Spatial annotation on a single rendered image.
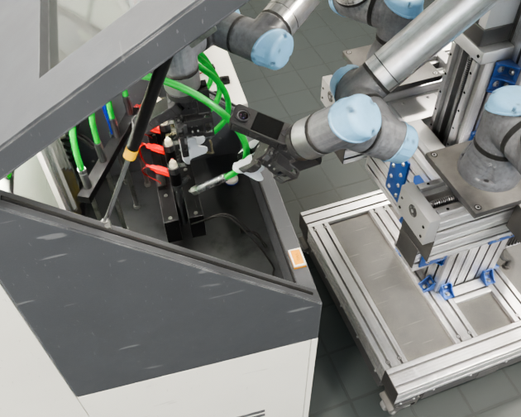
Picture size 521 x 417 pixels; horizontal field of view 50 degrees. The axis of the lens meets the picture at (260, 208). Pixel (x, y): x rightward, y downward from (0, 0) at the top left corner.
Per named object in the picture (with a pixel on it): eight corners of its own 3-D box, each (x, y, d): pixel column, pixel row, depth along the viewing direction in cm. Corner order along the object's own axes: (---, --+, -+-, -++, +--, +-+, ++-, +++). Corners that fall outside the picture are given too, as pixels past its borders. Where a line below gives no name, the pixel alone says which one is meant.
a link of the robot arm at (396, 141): (401, 104, 103) (358, 88, 97) (430, 143, 96) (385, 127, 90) (375, 136, 107) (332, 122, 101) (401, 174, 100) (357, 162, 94)
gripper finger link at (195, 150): (210, 168, 128) (207, 137, 121) (185, 173, 127) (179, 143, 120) (207, 159, 130) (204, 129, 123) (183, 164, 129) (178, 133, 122)
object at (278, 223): (313, 323, 138) (317, 289, 126) (296, 328, 137) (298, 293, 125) (253, 158, 177) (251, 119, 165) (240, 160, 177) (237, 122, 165)
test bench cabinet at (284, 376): (304, 447, 194) (318, 339, 135) (140, 492, 186) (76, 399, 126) (255, 284, 239) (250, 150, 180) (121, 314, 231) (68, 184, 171)
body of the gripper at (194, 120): (215, 138, 121) (210, 93, 112) (176, 146, 120) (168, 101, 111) (208, 117, 126) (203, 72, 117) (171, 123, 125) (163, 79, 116)
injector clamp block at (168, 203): (208, 251, 148) (203, 214, 137) (172, 259, 147) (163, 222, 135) (188, 165, 170) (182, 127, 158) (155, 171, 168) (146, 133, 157)
